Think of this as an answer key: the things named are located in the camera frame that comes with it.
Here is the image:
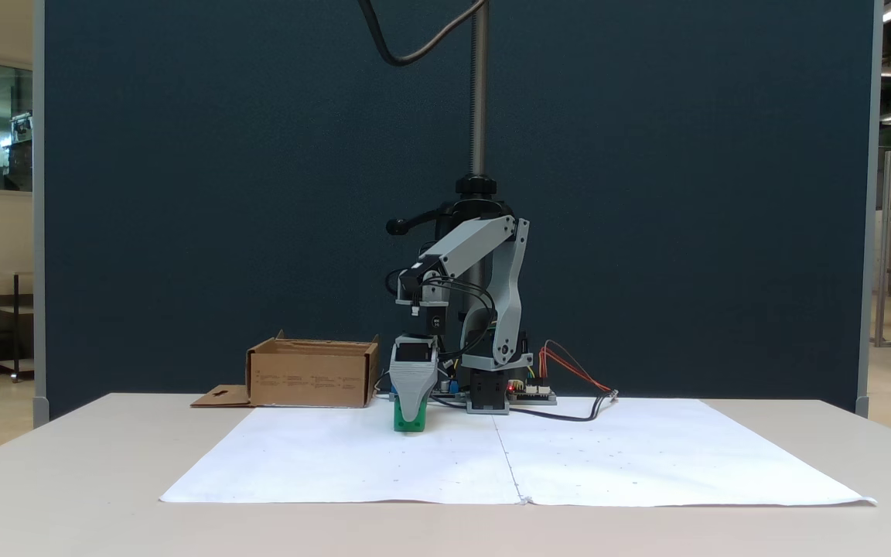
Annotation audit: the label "threaded metal stand pole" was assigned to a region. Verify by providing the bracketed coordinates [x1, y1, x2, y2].
[469, 0, 490, 179]

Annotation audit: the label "grey tapered fixed gripper finger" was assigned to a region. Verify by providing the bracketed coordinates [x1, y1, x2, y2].
[393, 379, 438, 427]

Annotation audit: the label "black cable with white connector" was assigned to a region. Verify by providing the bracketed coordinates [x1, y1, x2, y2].
[507, 390, 620, 423]

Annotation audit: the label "framed wall window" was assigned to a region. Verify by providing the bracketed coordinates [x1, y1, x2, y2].
[0, 52, 34, 201]

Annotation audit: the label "blue circuit board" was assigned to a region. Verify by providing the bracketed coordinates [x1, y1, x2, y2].
[387, 377, 463, 401]

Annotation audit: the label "black shelf rack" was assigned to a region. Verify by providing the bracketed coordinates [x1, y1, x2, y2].
[0, 271, 35, 384]

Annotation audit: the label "circuit board in grey frame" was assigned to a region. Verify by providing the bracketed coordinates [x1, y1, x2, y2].
[507, 378, 558, 406]

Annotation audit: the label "orange red wires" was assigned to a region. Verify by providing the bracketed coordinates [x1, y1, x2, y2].
[538, 340, 615, 395]

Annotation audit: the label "brown cardboard box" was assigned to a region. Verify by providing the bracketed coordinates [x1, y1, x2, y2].
[190, 330, 381, 409]

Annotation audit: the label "dark blue partition panel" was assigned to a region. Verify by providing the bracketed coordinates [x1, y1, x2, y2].
[33, 0, 882, 428]

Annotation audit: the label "dark hanging camera cable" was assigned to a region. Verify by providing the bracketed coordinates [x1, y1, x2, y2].
[358, 0, 488, 68]

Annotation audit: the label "large white paper sheet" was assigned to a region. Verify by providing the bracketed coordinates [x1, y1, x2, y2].
[159, 398, 877, 508]

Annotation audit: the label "black servo cable loop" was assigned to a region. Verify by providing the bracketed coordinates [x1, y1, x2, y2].
[395, 275, 498, 364]

